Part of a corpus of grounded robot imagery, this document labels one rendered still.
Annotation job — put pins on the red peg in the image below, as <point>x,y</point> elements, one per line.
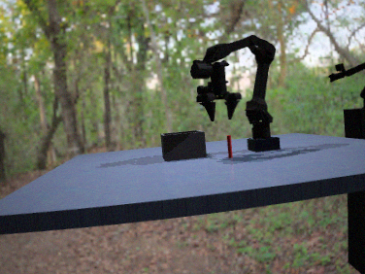
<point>229,146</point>

